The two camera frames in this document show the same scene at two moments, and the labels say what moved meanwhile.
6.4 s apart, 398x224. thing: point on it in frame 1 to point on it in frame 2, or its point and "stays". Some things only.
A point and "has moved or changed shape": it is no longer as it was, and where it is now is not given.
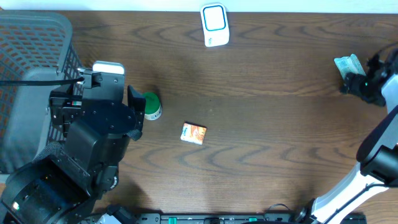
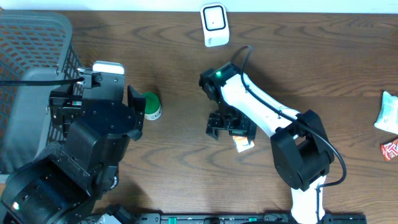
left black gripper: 61,105 stays
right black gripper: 355,88 to 244,129
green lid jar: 153,109 stays
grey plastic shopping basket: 34,45 stays
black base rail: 245,218 stays
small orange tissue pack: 193,133 to 242,144
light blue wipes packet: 351,64 has moved or changed shape
